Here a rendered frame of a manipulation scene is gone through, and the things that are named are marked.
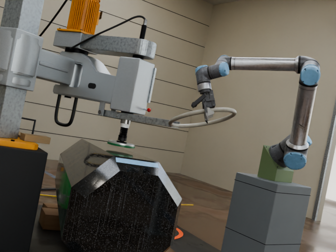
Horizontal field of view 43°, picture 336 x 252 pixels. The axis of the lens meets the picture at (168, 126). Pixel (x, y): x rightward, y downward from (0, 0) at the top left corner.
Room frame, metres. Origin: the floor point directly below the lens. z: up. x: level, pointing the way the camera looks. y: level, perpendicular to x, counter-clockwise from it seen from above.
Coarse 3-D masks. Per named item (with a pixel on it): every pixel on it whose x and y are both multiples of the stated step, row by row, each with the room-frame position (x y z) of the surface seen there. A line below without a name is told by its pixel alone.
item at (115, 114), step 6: (108, 114) 3.43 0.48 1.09; (114, 114) 3.40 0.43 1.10; (120, 114) 3.37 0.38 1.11; (126, 114) 3.34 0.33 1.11; (132, 114) 3.31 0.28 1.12; (132, 120) 3.31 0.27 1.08; (138, 120) 3.28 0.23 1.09; (144, 120) 3.25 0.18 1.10; (150, 120) 3.22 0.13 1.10; (156, 120) 3.20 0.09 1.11; (162, 120) 3.17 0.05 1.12; (168, 120) 3.14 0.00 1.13; (168, 126) 3.14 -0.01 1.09
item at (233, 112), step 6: (210, 108) 2.84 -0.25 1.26; (216, 108) 2.85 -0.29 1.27; (222, 108) 2.87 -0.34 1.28; (228, 108) 2.91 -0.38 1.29; (180, 114) 2.90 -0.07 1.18; (186, 114) 2.86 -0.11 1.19; (192, 114) 2.85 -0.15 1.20; (234, 114) 3.05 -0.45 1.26; (174, 120) 2.95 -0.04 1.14; (210, 120) 3.28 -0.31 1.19; (216, 120) 3.25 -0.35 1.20; (222, 120) 3.22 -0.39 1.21; (174, 126) 3.17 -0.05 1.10; (180, 126) 3.22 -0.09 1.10; (186, 126) 3.26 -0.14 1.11; (192, 126) 3.28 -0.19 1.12; (198, 126) 3.30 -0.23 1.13
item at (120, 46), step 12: (60, 36) 3.69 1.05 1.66; (72, 36) 3.62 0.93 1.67; (84, 36) 3.57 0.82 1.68; (96, 36) 3.51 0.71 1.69; (108, 36) 3.44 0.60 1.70; (72, 48) 3.65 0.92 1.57; (84, 48) 3.59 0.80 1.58; (96, 48) 3.49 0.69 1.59; (108, 48) 3.43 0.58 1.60; (120, 48) 3.37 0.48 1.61; (132, 48) 3.31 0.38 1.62; (144, 48) 3.30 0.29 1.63
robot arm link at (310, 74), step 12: (312, 60) 2.71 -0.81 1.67; (300, 72) 2.66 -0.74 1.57; (312, 72) 2.62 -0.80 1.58; (300, 84) 2.70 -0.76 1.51; (312, 84) 2.64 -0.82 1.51; (300, 96) 2.73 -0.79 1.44; (312, 96) 2.71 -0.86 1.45; (300, 108) 2.76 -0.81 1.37; (312, 108) 2.78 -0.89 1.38; (300, 120) 2.79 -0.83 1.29; (300, 132) 2.83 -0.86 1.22; (288, 144) 2.91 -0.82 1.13; (300, 144) 2.87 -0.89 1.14; (288, 156) 2.90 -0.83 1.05; (300, 156) 2.87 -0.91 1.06; (300, 168) 2.92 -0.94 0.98
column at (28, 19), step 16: (16, 0) 3.08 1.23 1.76; (32, 0) 3.12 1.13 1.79; (16, 16) 3.06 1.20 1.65; (32, 16) 3.15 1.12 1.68; (32, 32) 3.17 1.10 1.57; (0, 96) 3.07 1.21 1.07; (16, 96) 3.14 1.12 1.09; (0, 112) 3.05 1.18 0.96; (16, 112) 3.17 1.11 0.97; (0, 128) 3.07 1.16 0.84; (16, 128) 3.19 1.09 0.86
